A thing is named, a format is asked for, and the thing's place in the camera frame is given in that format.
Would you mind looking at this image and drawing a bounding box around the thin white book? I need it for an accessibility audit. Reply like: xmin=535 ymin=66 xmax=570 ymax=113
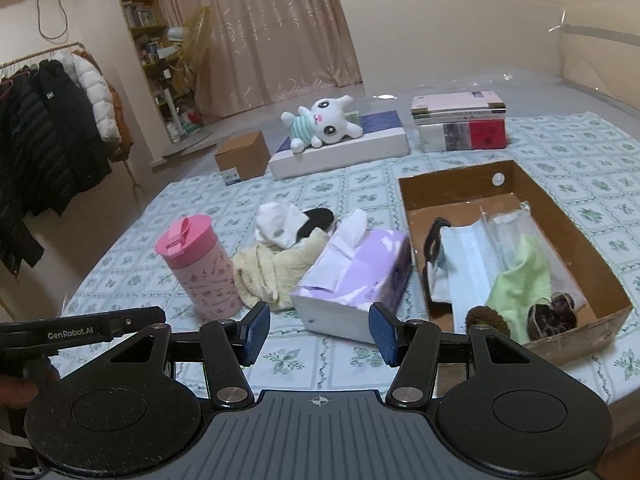
xmin=412 ymin=108 xmax=507 ymax=124

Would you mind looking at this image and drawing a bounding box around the person's left hand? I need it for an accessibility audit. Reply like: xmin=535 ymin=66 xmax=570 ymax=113
xmin=0 ymin=376 xmax=40 ymax=409

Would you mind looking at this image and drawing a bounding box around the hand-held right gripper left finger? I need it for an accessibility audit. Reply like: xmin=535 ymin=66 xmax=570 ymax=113
xmin=107 ymin=301 xmax=272 ymax=409

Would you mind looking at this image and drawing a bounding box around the green cloth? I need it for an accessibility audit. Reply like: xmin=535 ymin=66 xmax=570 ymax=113
xmin=485 ymin=234 xmax=556 ymax=343

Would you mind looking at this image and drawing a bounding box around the bamboo clothes rack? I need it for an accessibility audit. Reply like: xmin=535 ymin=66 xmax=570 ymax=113
xmin=0 ymin=40 xmax=146 ymax=206

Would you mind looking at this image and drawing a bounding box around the white flat box blue top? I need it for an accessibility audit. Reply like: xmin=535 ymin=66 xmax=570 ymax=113
xmin=268 ymin=110 xmax=411 ymax=181

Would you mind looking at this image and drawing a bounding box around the purple white tissue pack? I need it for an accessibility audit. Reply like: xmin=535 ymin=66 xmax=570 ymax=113
xmin=290 ymin=208 xmax=413 ymax=345

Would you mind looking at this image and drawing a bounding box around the brown jacket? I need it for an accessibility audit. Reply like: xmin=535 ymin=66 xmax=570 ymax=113
xmin=100 ymin=85 xmax=135 ymax=163

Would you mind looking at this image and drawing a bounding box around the pink lidded cup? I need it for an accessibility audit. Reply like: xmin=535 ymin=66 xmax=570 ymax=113
xmin=154 ymin=214 xmax=244 ymax=320

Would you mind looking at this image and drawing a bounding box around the white puffer jacket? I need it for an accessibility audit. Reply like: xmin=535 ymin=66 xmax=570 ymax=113
xmin=52 ymin=50 xmax=122 ymax=146

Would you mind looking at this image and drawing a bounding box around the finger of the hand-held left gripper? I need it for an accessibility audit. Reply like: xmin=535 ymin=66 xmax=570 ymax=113
xmin=111 ymin=306 xmax=167 ymax=337

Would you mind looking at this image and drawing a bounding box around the hanging cord loop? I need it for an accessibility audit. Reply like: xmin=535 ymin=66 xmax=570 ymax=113
xmin=36 ymin=0 xmax=69 ymax=41

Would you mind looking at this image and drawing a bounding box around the beige patterned curtain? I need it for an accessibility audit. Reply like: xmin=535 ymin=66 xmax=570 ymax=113
xmin=150 ymin=0 xmax=363 ymax=121

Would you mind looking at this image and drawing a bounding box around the blue face mask clear wrapper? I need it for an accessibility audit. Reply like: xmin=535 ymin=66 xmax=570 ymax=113
xmin=442 ymin=202 xmax=546 ymax=332

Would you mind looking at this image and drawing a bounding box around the pale yellow towel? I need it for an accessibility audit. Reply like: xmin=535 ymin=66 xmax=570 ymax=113
xmin=232 ymin=230 xmax=331 ymax=311

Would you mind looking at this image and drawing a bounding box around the small brown cardboard box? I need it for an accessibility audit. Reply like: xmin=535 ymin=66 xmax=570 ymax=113
xmin=215 ymin=130 xmax=271 ymax=186

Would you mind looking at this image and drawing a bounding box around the pink cover book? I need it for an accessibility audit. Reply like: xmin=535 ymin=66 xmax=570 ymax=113
xmin=411 ymin=91 xmax=507 ymax=115

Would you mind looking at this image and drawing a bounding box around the black puffer jacket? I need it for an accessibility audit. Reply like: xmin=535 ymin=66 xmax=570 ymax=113
xmin=0 ymin=72 xmax=57 ymax=276
xmin=30 ymin=59 xmax=113 ymax=218

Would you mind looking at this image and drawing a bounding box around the white bunny plush toy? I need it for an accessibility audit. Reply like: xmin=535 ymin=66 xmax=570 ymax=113
xmin=280 ymin=94 xmax=365 ymax=153

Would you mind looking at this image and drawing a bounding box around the black soft pad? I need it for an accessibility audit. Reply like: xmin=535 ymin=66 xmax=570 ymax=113
xmin=295 ymin=207 xmax=336 ymax=241

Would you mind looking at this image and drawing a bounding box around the plastic wrapped bed headboard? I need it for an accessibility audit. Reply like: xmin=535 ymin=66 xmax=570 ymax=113
xmin=547 ymin=7 xmax=640 ymax=98

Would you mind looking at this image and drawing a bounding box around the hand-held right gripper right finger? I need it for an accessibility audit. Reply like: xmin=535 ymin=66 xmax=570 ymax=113
xmin=370 ymin=301 xmax=536 ymax=409

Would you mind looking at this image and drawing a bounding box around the brown scrunchie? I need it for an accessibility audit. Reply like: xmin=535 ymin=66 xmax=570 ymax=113
xmin=466 ymin=305 xmax=511 ymax=336

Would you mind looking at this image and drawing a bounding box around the brown cardboard box tray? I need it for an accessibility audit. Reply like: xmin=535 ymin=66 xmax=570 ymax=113
xmin=397 ymin=160 xmax=633 ymax=367

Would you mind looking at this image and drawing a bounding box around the white cloth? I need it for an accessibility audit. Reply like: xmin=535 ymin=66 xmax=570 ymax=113
xmin=254 ymin=201 xmax=313 ymax=250

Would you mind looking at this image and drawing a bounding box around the cluttered bookshelf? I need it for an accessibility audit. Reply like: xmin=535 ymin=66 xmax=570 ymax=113
xmin=111 ymin=0 xmax=201 ymax=131

